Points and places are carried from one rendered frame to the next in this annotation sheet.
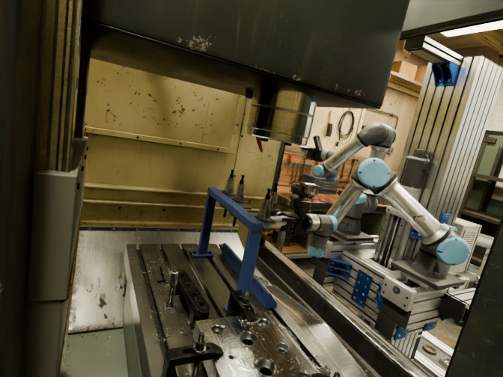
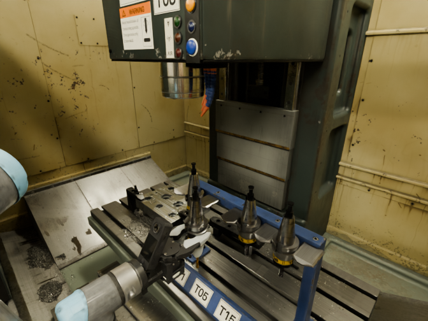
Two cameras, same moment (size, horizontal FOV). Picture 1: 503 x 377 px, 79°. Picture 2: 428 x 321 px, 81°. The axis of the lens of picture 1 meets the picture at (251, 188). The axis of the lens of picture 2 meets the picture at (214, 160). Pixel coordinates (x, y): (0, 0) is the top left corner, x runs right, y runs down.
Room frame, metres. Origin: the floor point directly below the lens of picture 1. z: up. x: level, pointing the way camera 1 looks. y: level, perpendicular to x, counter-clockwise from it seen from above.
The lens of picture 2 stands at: (1.73, -0.22, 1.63)
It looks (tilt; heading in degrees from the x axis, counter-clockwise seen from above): 22 degrees down; 162
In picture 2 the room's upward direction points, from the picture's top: straight up
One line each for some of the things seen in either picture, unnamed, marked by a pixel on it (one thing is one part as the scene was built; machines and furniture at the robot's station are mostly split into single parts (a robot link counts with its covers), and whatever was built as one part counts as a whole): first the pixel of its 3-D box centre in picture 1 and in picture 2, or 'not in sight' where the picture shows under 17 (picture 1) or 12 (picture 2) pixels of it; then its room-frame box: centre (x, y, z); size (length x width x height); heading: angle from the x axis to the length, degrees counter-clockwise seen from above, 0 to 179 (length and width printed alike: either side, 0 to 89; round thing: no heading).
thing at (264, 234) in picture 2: not in sight; (265, 234); (1.27, 0.07, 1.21); 0.07 x 0.05 x 0.01; 118
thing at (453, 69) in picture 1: (442, 74); not in sight; (1.58, -0.80, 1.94); 0.09 x 0.09 x 0.09; 31
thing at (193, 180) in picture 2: (265, 208); (193, 183); (1.03, -0.06, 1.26); 0.04 x 0.04 x 0.07
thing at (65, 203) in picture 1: (62, 270); (249, 152); (0.58, 0.35, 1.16); 0.48 x 0.05 x 0.51; 28
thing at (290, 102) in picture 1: (281, 116); (182, 79); (0.79, -0.04, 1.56); 0.16 x 0.16 x 0.12
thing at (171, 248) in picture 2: (294, 223); (157, 263); (1.24, -0.20, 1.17); 0.12 x 0.08 x 0.09; 118
